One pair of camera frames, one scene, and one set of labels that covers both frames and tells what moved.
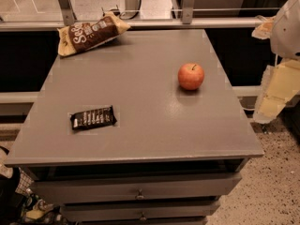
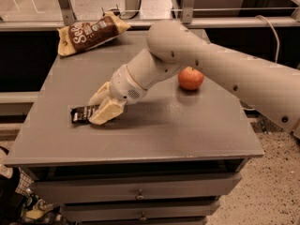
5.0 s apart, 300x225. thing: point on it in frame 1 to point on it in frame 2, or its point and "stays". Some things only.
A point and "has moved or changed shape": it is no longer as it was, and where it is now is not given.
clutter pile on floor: x=18 y=205 stays
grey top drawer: x=131 y=187 stays
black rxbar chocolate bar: x=92 y=118 has moved or changed shape
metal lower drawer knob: x=142 y=217 stays
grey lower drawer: x=180 y=211 stays
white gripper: x=287 y=32 to x=123 y=85
